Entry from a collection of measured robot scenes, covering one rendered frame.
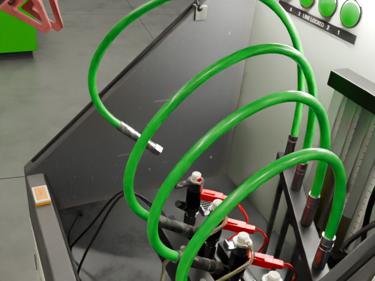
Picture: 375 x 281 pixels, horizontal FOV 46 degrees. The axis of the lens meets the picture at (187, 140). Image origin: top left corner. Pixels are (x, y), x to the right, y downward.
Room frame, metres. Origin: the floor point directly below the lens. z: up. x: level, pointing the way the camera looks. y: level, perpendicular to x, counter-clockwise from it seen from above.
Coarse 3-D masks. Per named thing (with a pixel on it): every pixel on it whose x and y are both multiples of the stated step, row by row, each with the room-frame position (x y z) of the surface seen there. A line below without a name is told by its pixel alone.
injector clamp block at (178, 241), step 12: (168, 216) 0.66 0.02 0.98; (204, 216) 0.67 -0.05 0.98; (168, 240) 0.59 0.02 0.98; (180, 240) 0.60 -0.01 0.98; (204, 252) 0.59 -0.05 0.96; (216, 252) 0.58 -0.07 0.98; (168, 264) 0.58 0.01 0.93; (192, 276) 0.52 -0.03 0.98; (204, 276) 0.52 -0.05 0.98; (216, 276) 0.55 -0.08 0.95
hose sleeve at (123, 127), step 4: (120, 124) 0.69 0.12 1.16; (124, 124) 0.69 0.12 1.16; (120, 128) 0.68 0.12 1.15; (124, 128) 0.69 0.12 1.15; (128, 128) 0.69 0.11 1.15; (132, 128) 0.70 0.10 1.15; (124, 132) 0.69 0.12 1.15; (128, 132) 0.69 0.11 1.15; (132, 132) 0.69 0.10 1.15; (136, 132) 0.69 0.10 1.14; (128, 136) 0.69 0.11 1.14; (132, 136) 0.69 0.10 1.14; (136, 136) 0.69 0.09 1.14; (136, 140) 0.69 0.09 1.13; (148, 144) 0.69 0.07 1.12; (152, 144) 0.69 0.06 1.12; (148, 148) 0.69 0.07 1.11; (152, 148) 0.69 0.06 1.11
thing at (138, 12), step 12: (156, 0) 0.69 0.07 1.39; (168, 0) 0.69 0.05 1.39; (264, 0) 0.71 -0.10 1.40; (132, 12) 0.69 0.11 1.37; (144, 12) 0.69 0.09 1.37; (276, 12) 0.71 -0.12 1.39; (120, 24) 0.69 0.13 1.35; (288, 24) 0.71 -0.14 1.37; (108, 36) 0.69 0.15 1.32; (300, 48) 0.71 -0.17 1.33; (96, 60) 0.68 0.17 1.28; (96, 72) 0.69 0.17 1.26; (300, 72) 0.72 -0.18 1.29; (300, 84) 0.72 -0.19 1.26; (96, 96) 0.68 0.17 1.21; (300, 108) 0.72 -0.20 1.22; (108, 120) 0.69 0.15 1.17; (300, 120) 0.72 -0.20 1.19
